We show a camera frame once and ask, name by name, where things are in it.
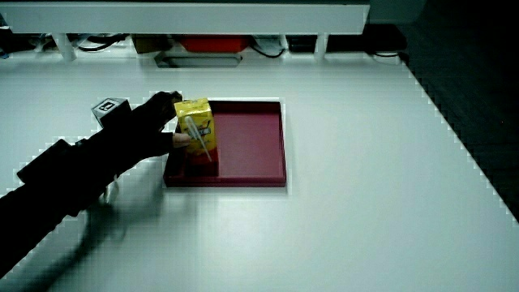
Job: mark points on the person's left hand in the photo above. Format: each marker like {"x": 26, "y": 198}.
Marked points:
{"x": 138, "y": 130}

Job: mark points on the yellow ice redtea carton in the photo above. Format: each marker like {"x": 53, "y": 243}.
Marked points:
{"x": 198, "y": 130}

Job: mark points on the person's left forearm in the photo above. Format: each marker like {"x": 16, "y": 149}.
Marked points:
{"x": 48, "y": 190}

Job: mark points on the brown cardboard box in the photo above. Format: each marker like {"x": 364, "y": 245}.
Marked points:
{"x": 151, "y": 43}

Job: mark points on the grey flat stand base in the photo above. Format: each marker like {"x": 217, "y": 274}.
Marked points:
{"x": 198, "y": 60}

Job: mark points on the dark red tray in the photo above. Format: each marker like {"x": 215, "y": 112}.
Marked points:
{"x": 249, "y": 142}

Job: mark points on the red box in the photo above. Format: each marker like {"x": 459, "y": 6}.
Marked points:
{"x": 214, "y": 43}

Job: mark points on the white shelf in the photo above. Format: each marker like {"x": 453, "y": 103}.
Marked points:
{"x": 182, "y": 17}

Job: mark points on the black device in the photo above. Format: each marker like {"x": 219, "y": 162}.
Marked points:
{"x": 365, "y": 39}

